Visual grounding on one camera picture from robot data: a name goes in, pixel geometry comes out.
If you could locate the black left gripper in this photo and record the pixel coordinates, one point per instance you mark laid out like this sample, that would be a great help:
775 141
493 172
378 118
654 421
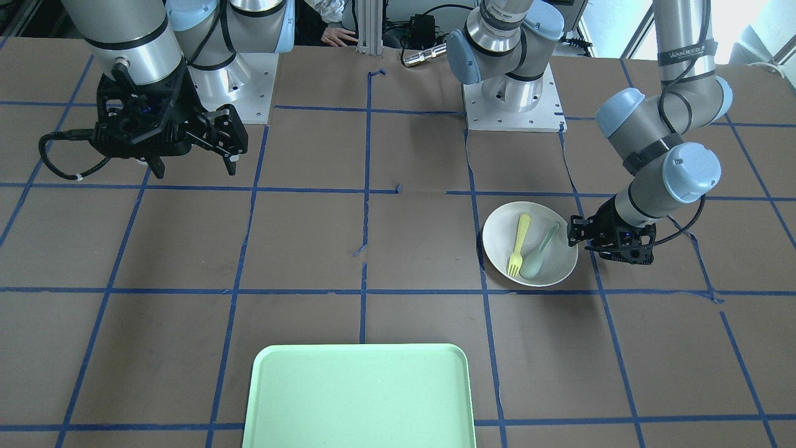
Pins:
605 224

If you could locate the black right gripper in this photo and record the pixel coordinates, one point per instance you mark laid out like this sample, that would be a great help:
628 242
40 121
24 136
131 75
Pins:
181 93

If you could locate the white round plate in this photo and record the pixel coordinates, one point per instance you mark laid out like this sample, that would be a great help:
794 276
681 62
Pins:
544 228

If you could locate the pale green plastic spoon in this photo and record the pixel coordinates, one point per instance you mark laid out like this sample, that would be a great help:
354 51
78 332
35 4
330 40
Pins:
532 264

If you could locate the yellow plastic fork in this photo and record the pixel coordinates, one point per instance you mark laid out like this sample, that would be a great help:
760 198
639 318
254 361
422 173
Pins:
516 259

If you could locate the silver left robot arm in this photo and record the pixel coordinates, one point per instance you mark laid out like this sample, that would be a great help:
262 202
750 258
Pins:
506 45

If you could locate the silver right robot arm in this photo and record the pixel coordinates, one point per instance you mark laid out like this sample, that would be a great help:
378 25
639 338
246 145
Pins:
154 36

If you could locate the person's hand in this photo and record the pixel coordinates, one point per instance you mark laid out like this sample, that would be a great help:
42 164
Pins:
338 37

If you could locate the silver metal connector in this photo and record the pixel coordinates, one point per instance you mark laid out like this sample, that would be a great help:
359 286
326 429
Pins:
423 56

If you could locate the black power adapter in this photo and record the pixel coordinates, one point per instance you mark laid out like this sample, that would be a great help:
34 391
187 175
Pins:
422 29

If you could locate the light green plastic tray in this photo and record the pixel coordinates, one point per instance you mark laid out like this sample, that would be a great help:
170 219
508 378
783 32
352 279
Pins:
360 395

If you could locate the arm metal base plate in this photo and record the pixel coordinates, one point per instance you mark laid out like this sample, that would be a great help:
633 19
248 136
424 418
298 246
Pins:
247 83
513 99

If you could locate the aluminium frame post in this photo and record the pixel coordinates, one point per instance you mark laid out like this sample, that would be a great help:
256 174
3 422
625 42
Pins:
369 23

